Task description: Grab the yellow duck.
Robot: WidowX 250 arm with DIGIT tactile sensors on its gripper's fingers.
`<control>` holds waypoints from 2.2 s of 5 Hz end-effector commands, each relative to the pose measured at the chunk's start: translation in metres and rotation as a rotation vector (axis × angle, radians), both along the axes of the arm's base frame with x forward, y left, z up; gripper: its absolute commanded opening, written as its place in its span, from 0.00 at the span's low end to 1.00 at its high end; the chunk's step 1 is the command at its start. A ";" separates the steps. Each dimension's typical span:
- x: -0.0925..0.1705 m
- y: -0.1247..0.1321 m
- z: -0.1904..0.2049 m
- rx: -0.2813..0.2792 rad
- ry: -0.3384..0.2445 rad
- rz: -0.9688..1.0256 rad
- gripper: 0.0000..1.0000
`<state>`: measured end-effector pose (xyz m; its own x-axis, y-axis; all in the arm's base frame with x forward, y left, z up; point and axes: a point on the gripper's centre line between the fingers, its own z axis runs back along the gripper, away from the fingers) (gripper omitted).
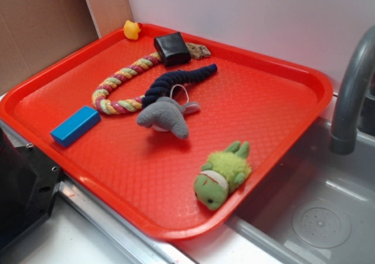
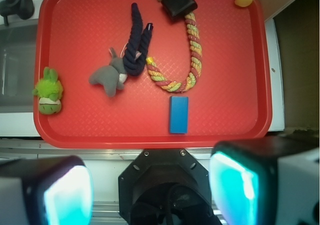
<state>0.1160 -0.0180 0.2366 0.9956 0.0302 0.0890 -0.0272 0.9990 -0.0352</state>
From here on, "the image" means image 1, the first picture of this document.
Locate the yellow rubber duck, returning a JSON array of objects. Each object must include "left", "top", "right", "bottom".
[{"left": 123, "top": 20, "right": 142, "bottom": 40}]

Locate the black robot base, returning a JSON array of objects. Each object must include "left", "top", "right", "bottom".
[{"left": 1, "top": 130, "right": 63, "bottom": 253}]

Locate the red plastic tray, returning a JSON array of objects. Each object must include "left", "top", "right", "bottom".
[{"left": 1, "top": 24, "right": 333, "bottom": 241}]

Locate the grey plush shark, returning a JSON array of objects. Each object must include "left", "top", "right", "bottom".
[{"left": 137, "top": 97, "right": 200, "bottom": 140}]

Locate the green plush turtle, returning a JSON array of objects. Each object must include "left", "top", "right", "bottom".
[{"left": 193, "top": 141, "right": 252, "bottom": 211}]

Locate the brown cork piece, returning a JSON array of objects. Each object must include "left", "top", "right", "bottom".
[{"left": 185, "top": 42, "right": 211, "bottom": 60}]

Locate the black rectangular block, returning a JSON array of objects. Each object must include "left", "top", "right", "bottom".
[{"left": 154, "top": 32, "right": 192, "bottom": 67}]

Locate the blue rectangular block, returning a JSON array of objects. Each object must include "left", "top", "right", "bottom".
[{"left": 50, "top": 106, "right": 101, "bottom": 147}]

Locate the grey plastic sink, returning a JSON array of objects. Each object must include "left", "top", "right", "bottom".
[{"left": 227, "top": 119, "right": 374, "bottom": 263}]

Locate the grey faucet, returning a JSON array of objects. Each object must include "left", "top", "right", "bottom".
[{"left": 329, "top": 26, "right": 374, "bottom": 155}]

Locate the brown cardboard panel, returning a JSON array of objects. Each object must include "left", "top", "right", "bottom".
[{"left": 1, "top": 0, "right": 98, "bottom": 94}]

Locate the multicolour braided rope toy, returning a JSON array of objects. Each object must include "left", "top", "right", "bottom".
[{"left": 91, "top": 52, "right": 162, "bottom": 116}]

